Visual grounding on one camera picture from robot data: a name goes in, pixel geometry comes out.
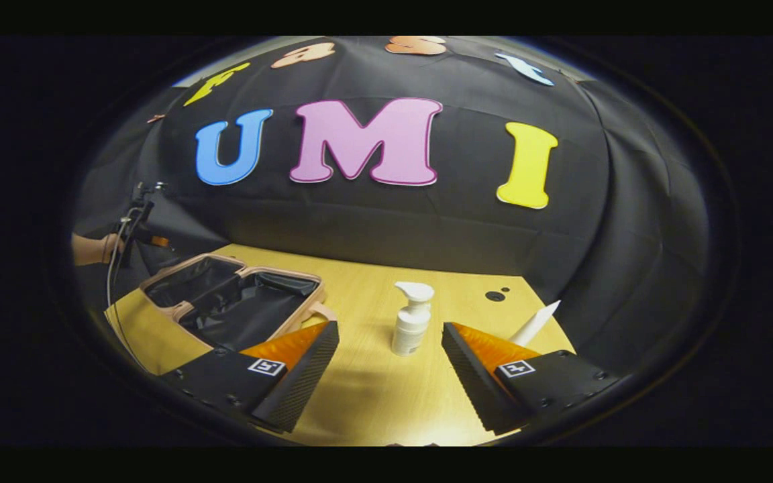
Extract white squeeze tube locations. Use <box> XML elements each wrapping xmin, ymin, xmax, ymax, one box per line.
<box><xmin>509</xmin><ymin>300</ymin><xmax>562</xmax><ymax>347</ymax></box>

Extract white pump bottle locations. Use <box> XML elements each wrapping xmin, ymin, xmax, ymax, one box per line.
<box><xmin>391</xmin><ymin>281</ymin><xmax>435</xmax><ymax>357</ymax></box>

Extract pink suitcase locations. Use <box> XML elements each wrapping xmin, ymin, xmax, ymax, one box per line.
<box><xmin>140</xmin><ymin>254</ymin><xmax>338</xmax><ymax>354</ymax></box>

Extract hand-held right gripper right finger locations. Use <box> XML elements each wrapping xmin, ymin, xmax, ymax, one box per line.
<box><xmin>442</xmin><ymin>322</ymin><xmax>622</xmax><ymax>435</ymax></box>

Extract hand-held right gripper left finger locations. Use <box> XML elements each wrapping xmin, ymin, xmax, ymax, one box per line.
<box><xmin>157</xmin><ymin>320</ymin><xmax>340</xmax><ymax>434</ymax></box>

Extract black backdrop cloth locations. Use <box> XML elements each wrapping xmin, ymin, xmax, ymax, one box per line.
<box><xmin>71</xmin><ymin>36</ymin><xmax>716</xmax><ymax>376</ymax></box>

